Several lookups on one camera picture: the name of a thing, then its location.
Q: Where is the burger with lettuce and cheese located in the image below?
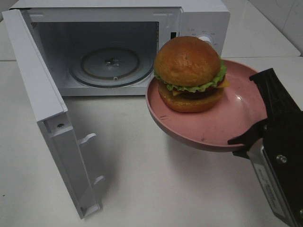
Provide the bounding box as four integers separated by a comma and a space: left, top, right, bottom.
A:
154, 36, 230, 113

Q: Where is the pink round plate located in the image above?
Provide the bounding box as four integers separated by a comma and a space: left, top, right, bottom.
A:
145, 60, 267, 152

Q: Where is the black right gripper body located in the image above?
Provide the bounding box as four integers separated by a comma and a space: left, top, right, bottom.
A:
261, 105, 303, 161

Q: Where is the white microwave door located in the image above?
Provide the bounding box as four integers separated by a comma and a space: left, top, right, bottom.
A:
2, 9, 105, 218

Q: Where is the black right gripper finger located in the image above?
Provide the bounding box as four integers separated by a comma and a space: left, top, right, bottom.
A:
249, 68, 298, 118
227, 120, 268, 158

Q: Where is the white microwave oven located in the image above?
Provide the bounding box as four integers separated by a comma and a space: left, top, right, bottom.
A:
9, 0, 230, 96

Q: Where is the upper white microwave knob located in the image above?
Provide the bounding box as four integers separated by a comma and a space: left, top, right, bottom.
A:
198, 34, 214, 45

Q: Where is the glass microwave turntable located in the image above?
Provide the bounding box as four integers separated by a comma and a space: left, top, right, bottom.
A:
70, 47, 156, 88

